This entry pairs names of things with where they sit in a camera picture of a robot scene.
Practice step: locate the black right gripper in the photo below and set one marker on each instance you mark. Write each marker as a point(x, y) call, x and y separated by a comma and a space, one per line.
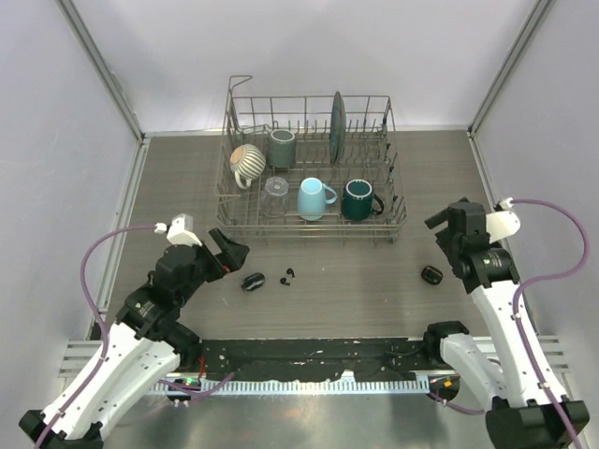
point(444, 240)

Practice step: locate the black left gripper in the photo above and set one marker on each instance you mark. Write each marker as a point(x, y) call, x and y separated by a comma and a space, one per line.
point(231, 257)

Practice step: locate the black earbud charging case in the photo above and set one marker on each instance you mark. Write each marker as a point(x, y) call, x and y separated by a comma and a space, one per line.
point(253, 281)

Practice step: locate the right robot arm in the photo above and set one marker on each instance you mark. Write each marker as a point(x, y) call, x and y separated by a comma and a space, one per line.
point(524, 403)

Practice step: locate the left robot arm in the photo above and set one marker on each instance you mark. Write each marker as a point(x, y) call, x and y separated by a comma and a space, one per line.
point(144, 344)

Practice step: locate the clear drinking glass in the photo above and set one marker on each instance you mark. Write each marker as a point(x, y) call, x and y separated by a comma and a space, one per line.
point(274, 197)

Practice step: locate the striped beige mug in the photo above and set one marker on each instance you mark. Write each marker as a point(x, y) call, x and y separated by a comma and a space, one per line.
point(247, 163)

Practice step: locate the dark green mug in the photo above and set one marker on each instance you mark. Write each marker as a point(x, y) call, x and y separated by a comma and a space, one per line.
point(359, 201)

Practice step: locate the light blue mug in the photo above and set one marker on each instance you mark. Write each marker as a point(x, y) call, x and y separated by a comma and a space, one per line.
point(314, 197)

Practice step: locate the grey ceramic cup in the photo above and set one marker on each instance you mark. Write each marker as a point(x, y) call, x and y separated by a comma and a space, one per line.
point(281, 151)

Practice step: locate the dark teal plate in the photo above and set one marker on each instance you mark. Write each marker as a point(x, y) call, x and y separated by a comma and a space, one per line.
point(337, 129)

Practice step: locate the grey wire dish rack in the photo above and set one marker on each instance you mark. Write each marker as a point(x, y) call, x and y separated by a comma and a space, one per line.
point(370, 153)

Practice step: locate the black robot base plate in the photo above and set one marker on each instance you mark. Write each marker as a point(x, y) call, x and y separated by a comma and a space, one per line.
point(312, 360)

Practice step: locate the white slotted cable duct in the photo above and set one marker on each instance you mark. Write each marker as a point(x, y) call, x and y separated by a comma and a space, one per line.
point(346, 385)

